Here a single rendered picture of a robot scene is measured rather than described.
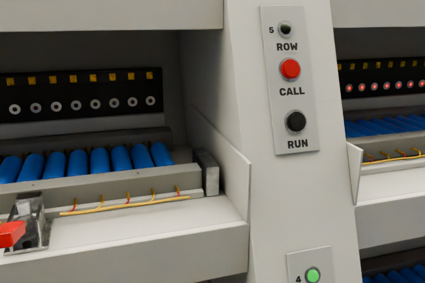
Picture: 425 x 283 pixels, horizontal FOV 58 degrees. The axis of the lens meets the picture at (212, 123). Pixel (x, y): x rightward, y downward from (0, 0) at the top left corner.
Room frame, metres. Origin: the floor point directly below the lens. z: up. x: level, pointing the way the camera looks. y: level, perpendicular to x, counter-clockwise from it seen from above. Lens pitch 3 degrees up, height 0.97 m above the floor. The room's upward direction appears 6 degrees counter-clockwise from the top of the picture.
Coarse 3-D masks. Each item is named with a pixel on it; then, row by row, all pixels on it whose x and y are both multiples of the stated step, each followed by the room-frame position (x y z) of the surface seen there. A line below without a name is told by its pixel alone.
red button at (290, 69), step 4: (288, 60) 0.31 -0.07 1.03; (292, 60) 0.31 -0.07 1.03; (284, 64) 0.31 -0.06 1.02; (288, 64) 0.31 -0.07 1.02; (292, 64) 0.31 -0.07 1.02; (296, 64) 0.31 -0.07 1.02; (284, 68) 0.31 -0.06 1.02; (288, 68) 0.31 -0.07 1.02; (292, 68) 0.31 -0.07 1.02; (296, 68) 0.31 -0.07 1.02; (284, 72) 0.31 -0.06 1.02; (288, 72) 0.31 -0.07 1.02; (292, 72) 0.31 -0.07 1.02; (296, 72) 0.31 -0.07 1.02; (288, 76) 0.31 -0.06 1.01; (292, 76) 0.31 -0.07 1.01; (296, 76) 0.31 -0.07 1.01
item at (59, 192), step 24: (144, 168) 0.34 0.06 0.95; (168, 168) 0.34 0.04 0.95; (192, 168) 0.34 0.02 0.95; (0, 192) 0.29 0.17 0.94; (24, 192) 0.30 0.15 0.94; (48, 192) 0.30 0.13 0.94; (72, 192) 0.31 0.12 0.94; (96, 192) 0.31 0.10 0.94; (120, 192) 0.32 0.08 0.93; (144, 192) 0.33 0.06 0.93; (168, 192) 0.33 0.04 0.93
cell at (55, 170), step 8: (56, 152) 0.38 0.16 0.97; (48, 160) 0.37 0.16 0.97; (56, 160) 0.36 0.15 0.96; (64, 160) 0.38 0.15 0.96; (48, 168) 0.35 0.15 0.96; (56, 168) 0.35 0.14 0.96; (64, 168) 0.36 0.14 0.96; (48, 176) 0.33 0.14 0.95; (56, 176) 0.33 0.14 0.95; (64, 176) 0.35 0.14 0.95
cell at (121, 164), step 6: (114, 150) 0.39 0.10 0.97; (120, 150) 0.39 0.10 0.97; (126, 150) 0.40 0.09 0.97; (114, 156) 0.38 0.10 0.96; (120, 156) 0.37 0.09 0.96; (126, 156) 0.38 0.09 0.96; (114, 162) 0.37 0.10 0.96; (120, 162) 0.36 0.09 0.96; (126, 162) 0.36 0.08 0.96; (114, 168) 0.36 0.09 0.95; (120, 168) 0.35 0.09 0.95; (126, 168) 0.35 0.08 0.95; (132, 168) 0.36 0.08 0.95
